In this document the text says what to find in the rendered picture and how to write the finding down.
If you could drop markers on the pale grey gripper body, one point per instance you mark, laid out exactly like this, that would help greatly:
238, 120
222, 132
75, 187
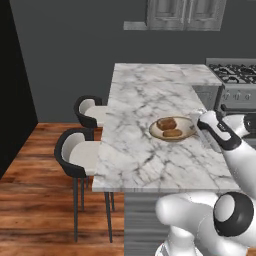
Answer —
197, 114

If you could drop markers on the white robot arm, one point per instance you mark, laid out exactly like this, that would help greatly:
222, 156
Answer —
196, 213

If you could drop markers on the beige bowl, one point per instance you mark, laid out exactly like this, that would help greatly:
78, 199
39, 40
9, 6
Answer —
186, 126

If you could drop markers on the long brown bread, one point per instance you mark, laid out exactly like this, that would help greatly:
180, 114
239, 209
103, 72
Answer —
172, 133

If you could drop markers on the grey island base panel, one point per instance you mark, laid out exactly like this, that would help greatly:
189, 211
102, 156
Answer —
140, 226

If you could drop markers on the grey wall cupboards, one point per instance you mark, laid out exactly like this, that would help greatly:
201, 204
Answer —
186, 15

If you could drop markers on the steel stove with black grates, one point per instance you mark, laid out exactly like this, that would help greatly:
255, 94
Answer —
237, 86

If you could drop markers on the grey range hood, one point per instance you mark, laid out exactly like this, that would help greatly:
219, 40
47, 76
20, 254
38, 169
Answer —
135, 25

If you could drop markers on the round brown bread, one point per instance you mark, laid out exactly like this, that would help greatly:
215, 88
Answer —
166, 123

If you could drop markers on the grey base cupboard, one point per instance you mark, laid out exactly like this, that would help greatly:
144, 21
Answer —
207, 96

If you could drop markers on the black stool with white seat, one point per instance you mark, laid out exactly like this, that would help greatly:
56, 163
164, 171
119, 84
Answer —
89, 111
78, 155

